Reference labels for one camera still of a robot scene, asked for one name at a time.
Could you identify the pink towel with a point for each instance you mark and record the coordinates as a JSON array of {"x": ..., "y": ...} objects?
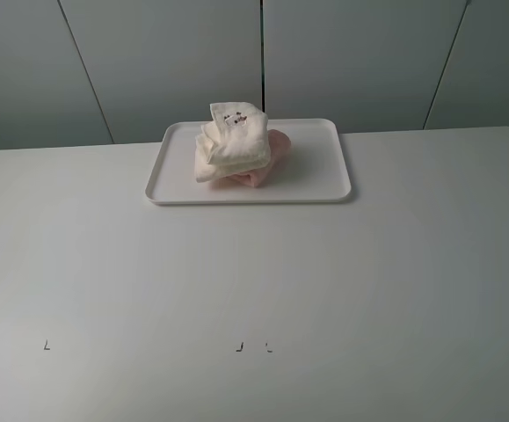
[{"x": 251, "y": 175}]

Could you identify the cream white towel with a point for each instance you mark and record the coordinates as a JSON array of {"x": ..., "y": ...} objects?
[{"x": 234, "y": 141}]

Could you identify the white rectangular plastic tray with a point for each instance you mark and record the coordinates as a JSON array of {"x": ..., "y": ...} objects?
[{"x": 313, "y": 171}]

